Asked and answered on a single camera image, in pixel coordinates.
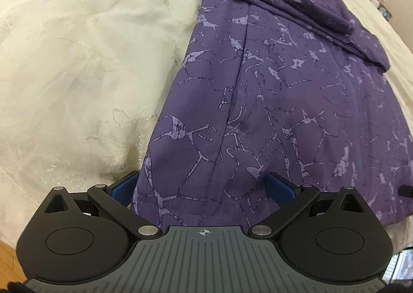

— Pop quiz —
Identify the purple patterned garment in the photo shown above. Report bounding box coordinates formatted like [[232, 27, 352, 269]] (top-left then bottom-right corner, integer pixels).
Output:
[[132, 0, 412, 229]]

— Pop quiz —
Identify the cream embroidered bedspread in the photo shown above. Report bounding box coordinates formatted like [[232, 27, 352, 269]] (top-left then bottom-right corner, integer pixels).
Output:
[[1, 0, 412, 245]]

